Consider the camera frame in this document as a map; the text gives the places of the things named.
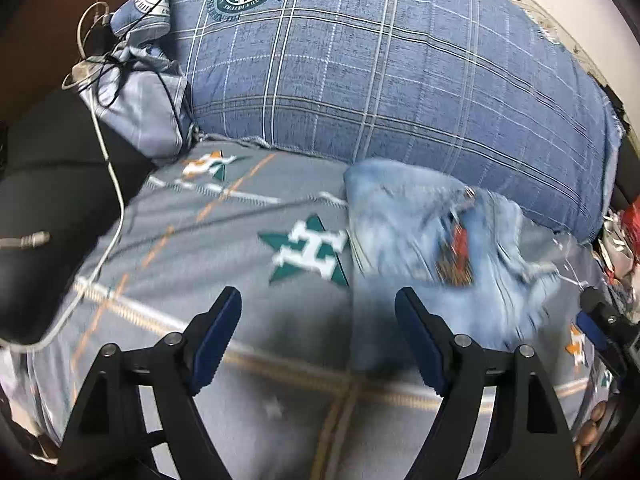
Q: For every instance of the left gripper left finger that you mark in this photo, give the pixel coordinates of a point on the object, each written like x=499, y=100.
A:
x=133, y=401

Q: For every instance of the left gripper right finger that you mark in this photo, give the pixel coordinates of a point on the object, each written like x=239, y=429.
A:
x=528, y=436

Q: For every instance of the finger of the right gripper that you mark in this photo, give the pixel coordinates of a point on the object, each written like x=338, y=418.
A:
x=619, y=329
x=593, y=332

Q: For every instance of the light blue denim jeans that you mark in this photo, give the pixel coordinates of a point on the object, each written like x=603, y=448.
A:
x=456, y=246

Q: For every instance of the red plastic bag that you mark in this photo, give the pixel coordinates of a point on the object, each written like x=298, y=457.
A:
x=630, y=222

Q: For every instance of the grey patterned bed sheet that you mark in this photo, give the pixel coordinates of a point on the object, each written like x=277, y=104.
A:
x=291, y=399

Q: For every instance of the black cushion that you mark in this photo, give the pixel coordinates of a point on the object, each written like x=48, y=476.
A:
x=67, y=177

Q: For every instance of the blue plaid pillow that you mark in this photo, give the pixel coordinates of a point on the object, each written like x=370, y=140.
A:
x=471, y=88

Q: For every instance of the small light blue pillow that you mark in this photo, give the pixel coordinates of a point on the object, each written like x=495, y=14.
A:
x=143, y=96

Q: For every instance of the brown wooden headboard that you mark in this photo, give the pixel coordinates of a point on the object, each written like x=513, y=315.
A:
x=38, y=49

